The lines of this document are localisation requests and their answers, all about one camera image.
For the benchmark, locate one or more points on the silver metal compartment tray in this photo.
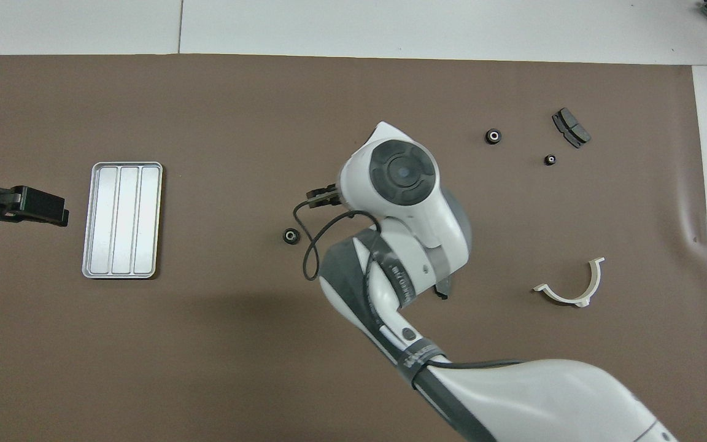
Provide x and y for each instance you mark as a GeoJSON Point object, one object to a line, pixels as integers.
{"type": "Point", "coordinates": [121, 221]}

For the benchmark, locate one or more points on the dark grey brake pad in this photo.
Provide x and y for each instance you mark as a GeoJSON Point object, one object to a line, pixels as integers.
{"type": "Point", "coordinates": [571, 127]}
{"type": "Point", "coordinates": [444, 293]}

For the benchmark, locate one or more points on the small black bearing gear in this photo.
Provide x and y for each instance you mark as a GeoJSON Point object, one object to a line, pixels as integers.
{"type": "Point", "coordinates": [550, 159]}

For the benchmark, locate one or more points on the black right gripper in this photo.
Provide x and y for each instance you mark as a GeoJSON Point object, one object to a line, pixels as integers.
{"type": "Point", "coordinates": [324, 196]}

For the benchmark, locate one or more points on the large black bearing gear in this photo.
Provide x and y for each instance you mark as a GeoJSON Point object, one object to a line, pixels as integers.
{"type": "Point", "coordinates": [493, 136]}
{"type": "Point", "coordinates": [291, 236]}

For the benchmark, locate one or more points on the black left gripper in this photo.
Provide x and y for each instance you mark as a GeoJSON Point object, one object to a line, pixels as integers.
{"type": "Point", "coordinates": [40, 205]}

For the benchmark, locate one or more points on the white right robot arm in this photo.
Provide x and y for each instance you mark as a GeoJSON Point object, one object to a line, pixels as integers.
{"type": "Point", "coordinates": [427, 215]}

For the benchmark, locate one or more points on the brown paper table mat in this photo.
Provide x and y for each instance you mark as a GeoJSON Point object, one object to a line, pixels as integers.
{"type": "Point", "coordinates": [145, 337]}

